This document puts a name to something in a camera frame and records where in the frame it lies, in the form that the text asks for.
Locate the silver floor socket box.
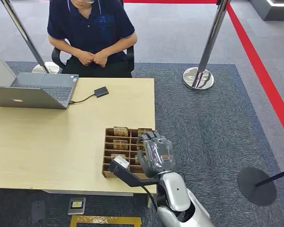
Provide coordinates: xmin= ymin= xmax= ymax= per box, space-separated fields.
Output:
xmin=67 ymin=196 xmax=86 ymax=216

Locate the wooden slotted card holder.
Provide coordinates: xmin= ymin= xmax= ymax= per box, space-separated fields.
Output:
xmin=102 ymin=127 xmax=156 ymax=180

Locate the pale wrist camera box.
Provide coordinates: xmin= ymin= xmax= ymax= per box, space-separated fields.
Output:
xmin=113 ymin=156 xmax=130 ymax=170

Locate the person's hand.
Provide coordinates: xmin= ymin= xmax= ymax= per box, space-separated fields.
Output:
xmin=94 ymin=52 xmax=109 ymax=68
xmin=77 ymin=50 xmax=95 ymax=66

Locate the dark floor plate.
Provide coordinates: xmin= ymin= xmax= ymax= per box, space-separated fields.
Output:
xmin=31 ymin=200 xmax=47 ymax=225

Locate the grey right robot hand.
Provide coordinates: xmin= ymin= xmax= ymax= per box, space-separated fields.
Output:
xmin=137 ymin=131 xmax=176 ymax=179

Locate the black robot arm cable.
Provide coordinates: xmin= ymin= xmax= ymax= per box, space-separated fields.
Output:
xmin=140 ymin=184 xmax=159 ymax=211

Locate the thin black cable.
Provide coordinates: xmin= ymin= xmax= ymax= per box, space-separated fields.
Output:
xmin=69 ymin=93 xmax=97 ymax=105

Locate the grey laptop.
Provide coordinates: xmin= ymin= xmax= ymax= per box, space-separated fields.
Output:
xmin=0 ymin=47 xmax=79 ymax=110

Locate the yellow floor tape frame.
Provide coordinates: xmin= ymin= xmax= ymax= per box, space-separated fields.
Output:
xmin=69 ymin=215 xmax=142 ymax=227

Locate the black external drive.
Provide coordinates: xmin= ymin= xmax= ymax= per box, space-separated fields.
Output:
xmin=94 ymin=86 xmax=109 ymax=98

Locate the grey raised platform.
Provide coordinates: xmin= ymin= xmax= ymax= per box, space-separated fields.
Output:
xmin=249 ymin=0 xmax=284 ymax=22

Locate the chrome stanchion post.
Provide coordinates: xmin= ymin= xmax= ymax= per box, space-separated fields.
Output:
xmin=0 ymin=0 xmax=60 ymax=75
xmin=182 ymin=0 xmax=231 ymax=91

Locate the black stanchion post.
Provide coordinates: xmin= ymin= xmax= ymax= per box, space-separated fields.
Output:
xmin=237 ymin=166 xmax=284 ymax=207

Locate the person's left hand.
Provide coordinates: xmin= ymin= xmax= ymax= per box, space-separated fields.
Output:
xmin=94 ymin=52 xmax=109 ymax=68

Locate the person's right hand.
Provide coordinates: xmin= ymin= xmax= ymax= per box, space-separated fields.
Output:
xmin=77 ymin=50 xmax=95 ymax=66

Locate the black office chair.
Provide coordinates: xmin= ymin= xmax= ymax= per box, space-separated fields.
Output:
xmin=51 ymin=45 xmax=135 ymax=74

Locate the dark blue carpet rug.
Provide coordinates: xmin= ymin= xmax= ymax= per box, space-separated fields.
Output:
xmin=0 ymin=61 xmax=284 ymax=227

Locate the red barrier belt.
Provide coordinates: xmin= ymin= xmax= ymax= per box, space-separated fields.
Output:
xmin=226 ymin=2 xmax=284 ymax=146

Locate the person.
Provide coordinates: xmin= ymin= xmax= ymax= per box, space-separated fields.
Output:
xmin=47 ymin=0 xmax=137 ymax=79

